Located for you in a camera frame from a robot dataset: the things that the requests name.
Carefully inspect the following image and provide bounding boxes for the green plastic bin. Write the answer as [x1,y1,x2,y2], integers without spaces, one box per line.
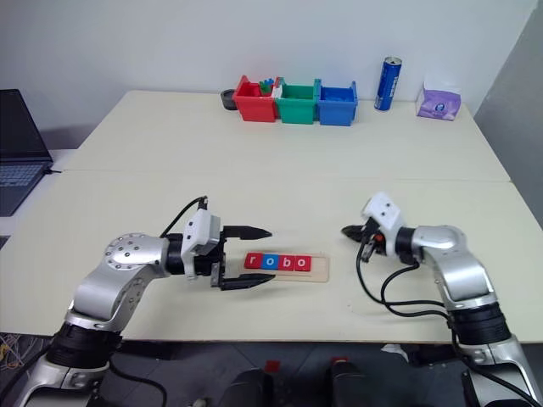
[274,77,320,125]

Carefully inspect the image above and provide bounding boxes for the red plastic bin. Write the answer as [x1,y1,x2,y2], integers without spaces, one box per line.
[232,75,279,123]

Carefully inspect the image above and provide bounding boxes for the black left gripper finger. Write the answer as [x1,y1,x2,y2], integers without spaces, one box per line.
[224,226,273,242]
[221,273,277,292]

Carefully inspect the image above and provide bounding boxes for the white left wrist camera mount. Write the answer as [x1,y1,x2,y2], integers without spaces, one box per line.
[180,210,222,281]

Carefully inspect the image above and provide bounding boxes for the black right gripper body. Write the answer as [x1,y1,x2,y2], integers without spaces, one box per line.
[362,216,396,259]

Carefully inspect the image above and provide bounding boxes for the dark grey laptop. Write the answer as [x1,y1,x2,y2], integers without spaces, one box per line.
[0,88,55,217]

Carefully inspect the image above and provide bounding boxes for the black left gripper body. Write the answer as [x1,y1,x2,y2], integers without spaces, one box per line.
[193,228,227,292]

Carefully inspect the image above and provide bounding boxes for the dark rounded shape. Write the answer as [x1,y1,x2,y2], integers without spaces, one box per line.
[326,362,371,407]
[228,368,272,407]

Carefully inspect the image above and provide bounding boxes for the wooden letter tray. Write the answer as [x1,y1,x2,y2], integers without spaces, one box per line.
[241,253,331,283]

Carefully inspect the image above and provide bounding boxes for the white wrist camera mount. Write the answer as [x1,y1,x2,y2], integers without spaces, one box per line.
[361,191,406,238]
[180,210,222,281]

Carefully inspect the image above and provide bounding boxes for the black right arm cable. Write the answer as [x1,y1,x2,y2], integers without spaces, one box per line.
[355,243,458,324]

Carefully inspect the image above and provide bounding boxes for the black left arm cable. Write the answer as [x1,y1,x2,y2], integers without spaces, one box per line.
[159,195,210,238]

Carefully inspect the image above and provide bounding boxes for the blue plastic bin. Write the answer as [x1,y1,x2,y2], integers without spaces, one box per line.
[316,79,359,127]

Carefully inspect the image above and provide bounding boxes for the loose floor cables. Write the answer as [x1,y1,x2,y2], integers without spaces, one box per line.
[0,332,43,371]

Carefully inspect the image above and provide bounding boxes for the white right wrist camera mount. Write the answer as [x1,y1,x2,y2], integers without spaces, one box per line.
[361,191,406,238]

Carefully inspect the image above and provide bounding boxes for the blue drink can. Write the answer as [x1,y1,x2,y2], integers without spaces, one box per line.
[373,56,403,112]

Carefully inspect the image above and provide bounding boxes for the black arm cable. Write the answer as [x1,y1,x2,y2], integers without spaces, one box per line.
[355,243,458,324]
[159,195,210,238]

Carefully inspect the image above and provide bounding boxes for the purple tissue box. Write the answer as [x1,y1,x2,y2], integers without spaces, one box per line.
[415,80,462,122]

